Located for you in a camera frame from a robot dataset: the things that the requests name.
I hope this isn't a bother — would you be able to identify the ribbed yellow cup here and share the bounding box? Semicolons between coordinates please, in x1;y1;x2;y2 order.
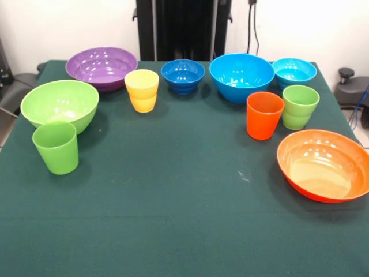
124;69;160;114

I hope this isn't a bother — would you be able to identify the dark blue small bowl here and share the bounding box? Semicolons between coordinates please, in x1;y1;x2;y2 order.
160;59;206;95

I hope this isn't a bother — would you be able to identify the dark green table cloth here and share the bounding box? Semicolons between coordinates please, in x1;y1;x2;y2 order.
0;59;369;277

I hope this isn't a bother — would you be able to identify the plain orange cup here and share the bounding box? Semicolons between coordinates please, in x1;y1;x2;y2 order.
246;91;285;141

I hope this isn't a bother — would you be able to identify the large blue bowl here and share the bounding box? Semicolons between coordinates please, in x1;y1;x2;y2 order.
209;53;276;104

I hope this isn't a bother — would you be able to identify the purple bowl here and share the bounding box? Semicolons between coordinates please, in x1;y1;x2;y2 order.
65;47;139;93

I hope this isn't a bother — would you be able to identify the ribbed green cup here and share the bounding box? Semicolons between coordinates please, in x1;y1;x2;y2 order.
281;85;321;131

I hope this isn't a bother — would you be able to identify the light blue small bowl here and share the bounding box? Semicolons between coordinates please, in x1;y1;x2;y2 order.
272;58;318;90

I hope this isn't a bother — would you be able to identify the plain green cup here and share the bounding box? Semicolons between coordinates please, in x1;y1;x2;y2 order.
32;121;80;175

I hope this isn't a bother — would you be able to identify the large green bowl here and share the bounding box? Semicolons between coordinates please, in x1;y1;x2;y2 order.
20;80;100;136

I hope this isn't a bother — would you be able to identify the wide orange bowl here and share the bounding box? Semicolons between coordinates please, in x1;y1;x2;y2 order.
276;129;369;204

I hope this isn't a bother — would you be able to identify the grey chair base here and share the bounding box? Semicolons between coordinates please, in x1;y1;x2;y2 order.
0;72;40;110

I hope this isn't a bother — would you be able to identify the black hanging cable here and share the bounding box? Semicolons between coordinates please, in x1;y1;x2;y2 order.
253;2;261;56
246;2;253;55

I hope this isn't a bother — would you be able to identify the blue cable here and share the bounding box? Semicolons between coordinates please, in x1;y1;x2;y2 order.
348;86;369;129

